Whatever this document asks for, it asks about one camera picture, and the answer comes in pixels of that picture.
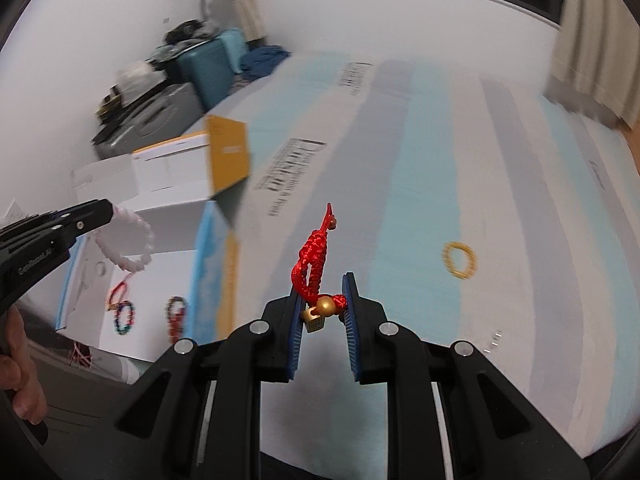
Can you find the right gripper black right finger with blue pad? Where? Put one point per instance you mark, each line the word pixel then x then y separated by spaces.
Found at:
pixel 450 412

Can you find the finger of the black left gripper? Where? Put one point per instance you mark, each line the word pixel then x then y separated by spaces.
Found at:
pixel 75 219

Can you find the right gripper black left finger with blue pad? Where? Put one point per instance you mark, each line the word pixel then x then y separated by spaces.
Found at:
pixel 195 413

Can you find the pearl earrings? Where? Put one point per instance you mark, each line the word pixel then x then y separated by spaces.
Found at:
pixel 493 342

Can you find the red cord bracelet gold bar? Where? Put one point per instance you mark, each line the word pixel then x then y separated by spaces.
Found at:
pixel 306 277

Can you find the person's left hand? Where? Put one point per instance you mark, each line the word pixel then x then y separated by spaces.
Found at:
pixel 19 373

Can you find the grey suitcase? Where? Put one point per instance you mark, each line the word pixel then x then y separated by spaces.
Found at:
pixel 161 117

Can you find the yellow box lid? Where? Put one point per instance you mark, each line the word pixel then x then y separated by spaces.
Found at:
pixel 228 155

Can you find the striped bed sheet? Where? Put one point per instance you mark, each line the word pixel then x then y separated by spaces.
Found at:
pixel 465 205

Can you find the teal suitcase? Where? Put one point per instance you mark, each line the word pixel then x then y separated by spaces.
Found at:
pixel 210 65

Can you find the blue clothes pile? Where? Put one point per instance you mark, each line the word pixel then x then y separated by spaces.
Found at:
pixel 262 61

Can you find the beige curtain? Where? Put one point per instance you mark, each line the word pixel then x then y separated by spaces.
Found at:
pixel 594 66

